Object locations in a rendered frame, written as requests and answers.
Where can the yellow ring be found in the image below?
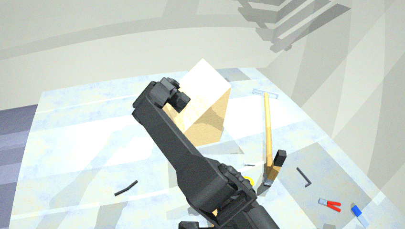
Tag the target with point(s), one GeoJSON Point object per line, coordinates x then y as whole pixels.
{"type": "Point", "coordinates": [249, 180]}

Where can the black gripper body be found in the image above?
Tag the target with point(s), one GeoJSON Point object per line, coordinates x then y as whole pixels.
{"type": "Point", "coordinates": [195, 225]}

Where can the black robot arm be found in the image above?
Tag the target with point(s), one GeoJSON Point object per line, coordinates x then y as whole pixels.
{"type": "Point", "coordinates": [206, 183]}

